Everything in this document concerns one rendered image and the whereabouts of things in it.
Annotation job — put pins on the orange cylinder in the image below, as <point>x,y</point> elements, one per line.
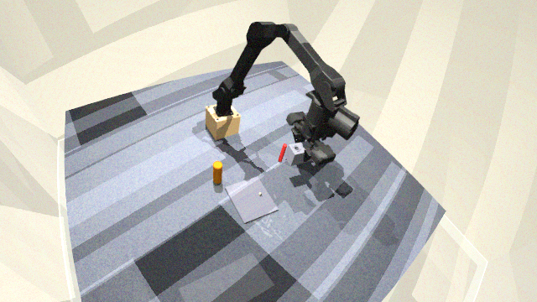
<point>217,172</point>

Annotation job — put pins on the red peg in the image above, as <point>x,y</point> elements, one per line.
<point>282,152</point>

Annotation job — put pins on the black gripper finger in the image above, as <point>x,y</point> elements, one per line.
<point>307,154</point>
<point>298,136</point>

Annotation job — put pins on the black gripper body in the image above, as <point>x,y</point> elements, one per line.
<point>312,132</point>

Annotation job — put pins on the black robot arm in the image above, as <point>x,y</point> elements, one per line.
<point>327,83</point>

